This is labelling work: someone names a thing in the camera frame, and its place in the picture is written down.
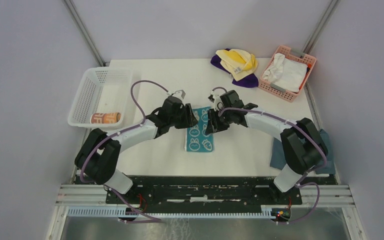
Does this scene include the white plastic basket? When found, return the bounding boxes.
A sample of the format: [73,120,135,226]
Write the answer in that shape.
[67,67,133,129]

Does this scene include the dark teal cloth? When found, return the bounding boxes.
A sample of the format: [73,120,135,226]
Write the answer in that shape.
[269,129,336,175]

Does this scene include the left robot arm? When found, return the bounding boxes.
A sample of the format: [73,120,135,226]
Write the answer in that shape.
[74,96,198,204]

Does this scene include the white toothed cable rail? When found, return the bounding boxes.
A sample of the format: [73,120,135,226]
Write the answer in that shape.
[67,206,276,220]

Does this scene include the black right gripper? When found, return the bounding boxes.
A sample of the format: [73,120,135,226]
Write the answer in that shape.
[205,107,234,135]

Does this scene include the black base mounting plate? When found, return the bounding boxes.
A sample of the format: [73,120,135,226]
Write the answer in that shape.
[123,175,303,214]

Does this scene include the white cloth in basket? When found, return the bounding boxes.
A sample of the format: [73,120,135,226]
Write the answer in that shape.
[262,53,308,93]

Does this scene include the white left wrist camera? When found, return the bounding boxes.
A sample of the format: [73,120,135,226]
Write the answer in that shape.
[171,89,186,101]

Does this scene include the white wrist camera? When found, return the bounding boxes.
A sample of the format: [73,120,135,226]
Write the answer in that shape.
[208,93,224,112]
[171,89,186,101]

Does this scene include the teal bunny pattern towel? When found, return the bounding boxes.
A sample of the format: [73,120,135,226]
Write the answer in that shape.
[185,106,215,153]

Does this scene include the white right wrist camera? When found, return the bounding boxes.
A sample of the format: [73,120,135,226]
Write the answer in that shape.
[208,93,224,112]

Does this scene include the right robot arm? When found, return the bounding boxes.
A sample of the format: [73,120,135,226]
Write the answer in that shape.
[206,90,328,204]

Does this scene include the pink plastic basket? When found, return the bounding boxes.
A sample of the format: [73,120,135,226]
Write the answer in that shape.
[258,45,317,103]

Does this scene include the purple cloth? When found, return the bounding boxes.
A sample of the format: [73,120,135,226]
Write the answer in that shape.
[210,48,259,88]

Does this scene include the yellow cloth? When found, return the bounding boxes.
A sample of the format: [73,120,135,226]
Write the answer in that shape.
[215,49,258,82]

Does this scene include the cream rabbit text towel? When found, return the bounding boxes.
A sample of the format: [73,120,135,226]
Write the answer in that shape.
[90,112,122,124]

